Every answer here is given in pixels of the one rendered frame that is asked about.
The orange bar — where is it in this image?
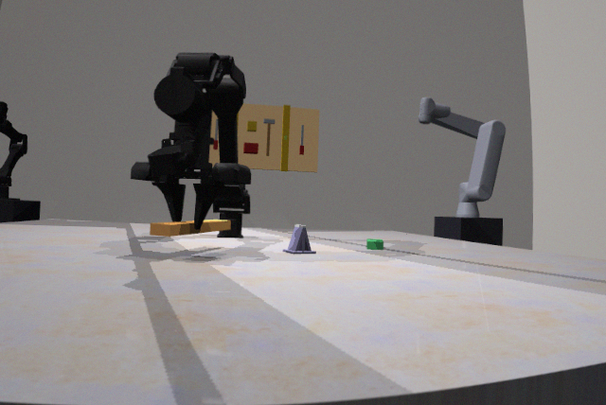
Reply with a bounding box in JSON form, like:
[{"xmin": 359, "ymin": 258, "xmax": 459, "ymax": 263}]
[{"xmin": 150, "ymin": 220, "xmax": 231, "ymax": 237}]

